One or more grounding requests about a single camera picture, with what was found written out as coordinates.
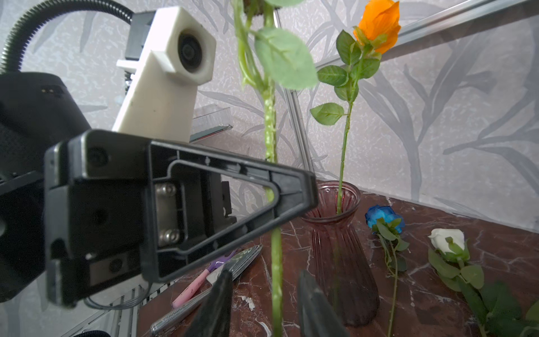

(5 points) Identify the clear plastic wall tray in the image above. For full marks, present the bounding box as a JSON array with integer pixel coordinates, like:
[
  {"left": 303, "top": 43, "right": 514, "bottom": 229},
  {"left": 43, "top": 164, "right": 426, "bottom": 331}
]
[{"left": 189, "top": 104, "right": 233, "bottom": 143}]

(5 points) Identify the purple toy rake pink handle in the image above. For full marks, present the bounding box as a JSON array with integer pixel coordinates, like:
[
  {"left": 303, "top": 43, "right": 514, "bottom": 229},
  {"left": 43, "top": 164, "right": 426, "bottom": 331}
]
[{"left": 172, "top": 250, "right": 237, "bottom": 309}]

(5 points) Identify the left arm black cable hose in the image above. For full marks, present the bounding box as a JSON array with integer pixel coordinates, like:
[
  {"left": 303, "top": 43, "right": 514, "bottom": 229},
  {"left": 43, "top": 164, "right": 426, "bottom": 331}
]
[{"left": 0, "top": 0, "right": 135, "bottom": 74}]

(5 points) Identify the green stem small red rose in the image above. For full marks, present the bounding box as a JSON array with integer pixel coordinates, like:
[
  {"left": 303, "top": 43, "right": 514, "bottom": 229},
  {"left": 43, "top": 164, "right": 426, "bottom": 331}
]
[{"left": 231, "top": 0, "right": 319, "bottom": 337}]

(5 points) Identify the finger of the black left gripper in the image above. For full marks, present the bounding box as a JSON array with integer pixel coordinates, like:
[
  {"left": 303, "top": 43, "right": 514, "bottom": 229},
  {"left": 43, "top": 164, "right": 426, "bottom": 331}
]
[{"left": 141, "top": 140, "right": 318, "bottom": 282}]

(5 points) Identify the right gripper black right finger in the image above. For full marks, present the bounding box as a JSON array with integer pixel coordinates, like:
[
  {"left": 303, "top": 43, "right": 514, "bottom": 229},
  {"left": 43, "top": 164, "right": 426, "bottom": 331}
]
[{"left": 297, "top": 270, "right": 350, "bottom": 337}]

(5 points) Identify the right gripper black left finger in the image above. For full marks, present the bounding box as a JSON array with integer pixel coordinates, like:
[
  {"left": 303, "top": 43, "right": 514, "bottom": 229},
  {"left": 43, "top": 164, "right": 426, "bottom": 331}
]
[{"left": 184, "top": 269, "right": 233, "bottom": 337}]

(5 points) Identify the dark glass cup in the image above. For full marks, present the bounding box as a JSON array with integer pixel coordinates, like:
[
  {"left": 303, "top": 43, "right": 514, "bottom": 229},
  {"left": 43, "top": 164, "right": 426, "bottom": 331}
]
[{"left": 301, "top": 181, "right": 380, "bottom": 327}]

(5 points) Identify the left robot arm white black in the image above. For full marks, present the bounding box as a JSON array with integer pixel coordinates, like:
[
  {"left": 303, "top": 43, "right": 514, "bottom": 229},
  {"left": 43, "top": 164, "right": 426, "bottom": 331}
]
[{"left": 1, "top": 72, "right": 318, "bottom": 308}]

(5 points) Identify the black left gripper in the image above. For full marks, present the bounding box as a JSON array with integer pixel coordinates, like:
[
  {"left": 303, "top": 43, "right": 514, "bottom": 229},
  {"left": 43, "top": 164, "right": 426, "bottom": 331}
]
[{"left": 41, "top": 128, "right": 237, "bottom": 308}]

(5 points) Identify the orange rose stem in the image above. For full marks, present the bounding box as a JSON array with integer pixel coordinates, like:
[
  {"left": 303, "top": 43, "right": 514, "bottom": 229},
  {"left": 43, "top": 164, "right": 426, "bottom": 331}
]
[{"left": 310, "top": 0, "right": 401, "bottom": 214}]

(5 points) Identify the white blue flower stem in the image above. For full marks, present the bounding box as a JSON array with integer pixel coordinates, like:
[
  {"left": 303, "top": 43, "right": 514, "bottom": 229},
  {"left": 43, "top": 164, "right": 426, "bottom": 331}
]
[{"left": 428, "top": 228, "right": 538, "bottom": 336}]

